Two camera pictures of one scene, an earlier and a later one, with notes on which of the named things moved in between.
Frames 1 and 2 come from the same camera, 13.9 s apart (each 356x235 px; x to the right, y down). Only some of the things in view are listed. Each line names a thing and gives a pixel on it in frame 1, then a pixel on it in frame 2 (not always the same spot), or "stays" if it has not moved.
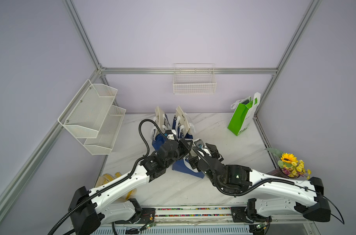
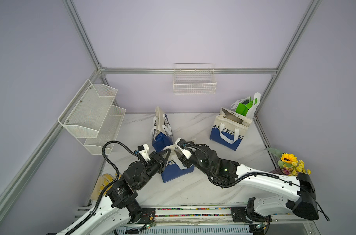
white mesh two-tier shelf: (91, 118) stays
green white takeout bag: (243, 113) stays
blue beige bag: (181, 123) -> (174, 169)
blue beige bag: (184, 165) -> (229, 129)
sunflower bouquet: (289, 166) stays
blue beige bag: (159, 129) stays
